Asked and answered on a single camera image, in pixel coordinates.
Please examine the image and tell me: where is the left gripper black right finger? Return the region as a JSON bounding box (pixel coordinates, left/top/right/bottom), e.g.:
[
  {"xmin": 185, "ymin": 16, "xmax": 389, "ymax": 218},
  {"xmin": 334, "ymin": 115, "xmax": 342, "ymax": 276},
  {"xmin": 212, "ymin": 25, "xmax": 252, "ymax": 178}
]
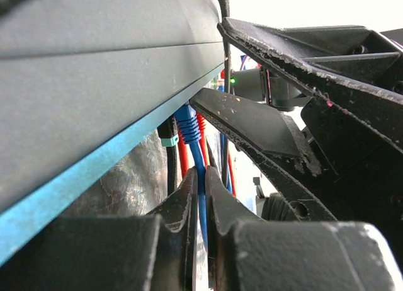
[{"xmin": 205, "ymin": 167, "xmax": 397, "ymax": 290}]

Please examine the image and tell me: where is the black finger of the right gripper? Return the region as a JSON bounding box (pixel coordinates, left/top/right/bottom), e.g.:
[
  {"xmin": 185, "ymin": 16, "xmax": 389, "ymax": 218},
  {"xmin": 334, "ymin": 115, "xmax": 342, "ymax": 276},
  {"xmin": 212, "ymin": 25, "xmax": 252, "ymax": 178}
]
[
  {"xmin": 217, "ymin": 18, "xmax": 402, "ymax": 151},
  {"xmin": 190, "ymin": 88, "xmax": 336, "ymax": 221}
]

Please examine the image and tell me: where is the blue network cable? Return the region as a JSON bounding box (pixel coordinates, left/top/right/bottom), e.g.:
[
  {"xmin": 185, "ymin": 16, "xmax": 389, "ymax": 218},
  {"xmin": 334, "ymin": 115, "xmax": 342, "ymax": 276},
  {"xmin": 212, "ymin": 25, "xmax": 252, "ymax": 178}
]
[{"xmin": 173, "ymin": 103, "xmax": 210, "ymax": 257}]

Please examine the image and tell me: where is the black network cable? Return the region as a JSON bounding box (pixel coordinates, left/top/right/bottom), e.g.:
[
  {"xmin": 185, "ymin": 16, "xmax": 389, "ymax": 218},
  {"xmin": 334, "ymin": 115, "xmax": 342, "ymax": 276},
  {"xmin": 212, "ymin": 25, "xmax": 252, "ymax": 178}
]
[{"xmin": 156, "ymin": 0, "xmax": 232, "ymax": 197}]

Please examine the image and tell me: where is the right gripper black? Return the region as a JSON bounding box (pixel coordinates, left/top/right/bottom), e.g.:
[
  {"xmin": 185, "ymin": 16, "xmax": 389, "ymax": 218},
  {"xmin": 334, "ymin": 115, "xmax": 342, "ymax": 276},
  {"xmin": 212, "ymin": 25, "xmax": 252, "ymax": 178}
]
[{"xmin": 261, "ymin": 28, "xmax": 403, "ymax": 291}]

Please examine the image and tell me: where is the red network cable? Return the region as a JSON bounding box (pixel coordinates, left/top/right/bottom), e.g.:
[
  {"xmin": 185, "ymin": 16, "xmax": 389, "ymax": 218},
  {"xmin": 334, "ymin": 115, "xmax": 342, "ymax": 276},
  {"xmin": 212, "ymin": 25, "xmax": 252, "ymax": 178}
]
[
  {"xmin": 176, "ymin": 136, "xmax": 190, "ymax": 181},
  {"xmin": 195, "ymin": 113, "xmax": 210, "ymax": 166}
]

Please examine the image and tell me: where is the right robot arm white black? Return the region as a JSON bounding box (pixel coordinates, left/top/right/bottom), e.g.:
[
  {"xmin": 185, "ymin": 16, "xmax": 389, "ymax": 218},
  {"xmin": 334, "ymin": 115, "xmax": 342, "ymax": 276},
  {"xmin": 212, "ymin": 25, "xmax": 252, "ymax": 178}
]
[{"xmin": 191, "ymin": 18, "xmax": 402, "ymax": 290}]

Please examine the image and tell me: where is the dark grey network switch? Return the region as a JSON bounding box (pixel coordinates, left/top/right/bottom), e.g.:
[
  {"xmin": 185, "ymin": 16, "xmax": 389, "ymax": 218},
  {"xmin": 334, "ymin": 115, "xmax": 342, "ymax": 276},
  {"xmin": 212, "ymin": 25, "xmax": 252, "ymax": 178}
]
[{"xmin": 1, "ymin": 0, "xmax": 224, "ymax": 262}]

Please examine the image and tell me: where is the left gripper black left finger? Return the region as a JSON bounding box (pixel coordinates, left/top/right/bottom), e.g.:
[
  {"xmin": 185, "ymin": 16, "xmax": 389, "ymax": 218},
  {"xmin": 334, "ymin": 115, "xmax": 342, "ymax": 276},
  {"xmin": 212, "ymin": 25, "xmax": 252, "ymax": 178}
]
[{"xmin": 1, "ymin": 169, "xmax": 198, "ymax": 290}]

